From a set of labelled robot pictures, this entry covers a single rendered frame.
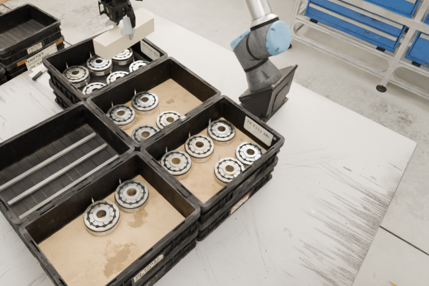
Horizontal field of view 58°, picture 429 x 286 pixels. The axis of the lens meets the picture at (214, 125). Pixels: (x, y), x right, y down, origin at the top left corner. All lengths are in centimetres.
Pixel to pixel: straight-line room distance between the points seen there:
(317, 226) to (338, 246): 9
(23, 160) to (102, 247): 43
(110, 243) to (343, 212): 82
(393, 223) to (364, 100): 102
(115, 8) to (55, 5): 253
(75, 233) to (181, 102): 64
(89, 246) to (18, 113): 77
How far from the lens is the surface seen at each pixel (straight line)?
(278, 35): 149
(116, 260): 119
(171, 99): 156
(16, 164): 145
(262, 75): 162
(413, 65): 310
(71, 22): 359
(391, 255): 238
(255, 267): 133
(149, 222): 123
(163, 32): 215
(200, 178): 132
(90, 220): 122
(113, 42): 139
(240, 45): 159
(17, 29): 268
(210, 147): 136
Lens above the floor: 191
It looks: 47 degrees down
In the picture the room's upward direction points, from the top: 7 degrees clockwise
